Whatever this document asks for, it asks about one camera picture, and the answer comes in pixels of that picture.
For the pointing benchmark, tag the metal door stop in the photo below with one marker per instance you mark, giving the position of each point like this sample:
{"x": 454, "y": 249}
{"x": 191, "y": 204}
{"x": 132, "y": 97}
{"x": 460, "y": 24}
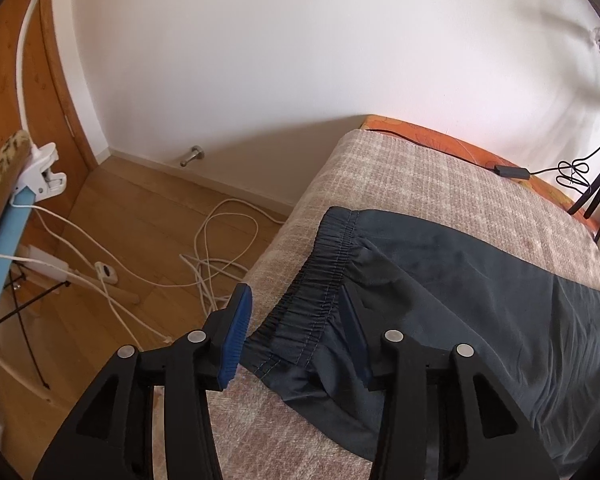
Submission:
{"x": 192, "y": 156}

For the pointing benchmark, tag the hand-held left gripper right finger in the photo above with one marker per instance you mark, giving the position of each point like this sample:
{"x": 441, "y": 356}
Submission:
{"x": 354, "y": 332}

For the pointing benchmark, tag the dark grey pants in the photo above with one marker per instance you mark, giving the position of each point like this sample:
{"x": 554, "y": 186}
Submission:
{"x": 455, "y": 280}

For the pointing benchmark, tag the white power strip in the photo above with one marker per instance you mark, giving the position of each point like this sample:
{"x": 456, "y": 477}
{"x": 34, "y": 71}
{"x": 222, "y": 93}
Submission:
{"x": 47, "y": 262}

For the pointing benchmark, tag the wooden door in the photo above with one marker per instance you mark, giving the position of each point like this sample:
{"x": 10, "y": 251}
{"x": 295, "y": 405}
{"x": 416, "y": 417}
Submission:
{"x": 10, "y": 85}

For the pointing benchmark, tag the orange patterned bedsheet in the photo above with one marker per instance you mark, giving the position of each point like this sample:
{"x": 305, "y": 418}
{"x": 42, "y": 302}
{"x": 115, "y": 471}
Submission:
{"x": 430, "y": 137}

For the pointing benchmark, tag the leopard print cushion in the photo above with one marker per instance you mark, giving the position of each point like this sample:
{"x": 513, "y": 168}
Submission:
{"x": 0, "y": 170}

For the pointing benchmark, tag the beige checked blanket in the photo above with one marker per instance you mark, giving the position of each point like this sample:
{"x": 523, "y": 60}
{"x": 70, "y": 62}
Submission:
{"x": 405, "y": 170}

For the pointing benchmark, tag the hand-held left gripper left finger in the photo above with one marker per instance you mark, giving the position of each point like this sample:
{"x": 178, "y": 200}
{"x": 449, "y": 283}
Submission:
{"x": 236, "y": 332}

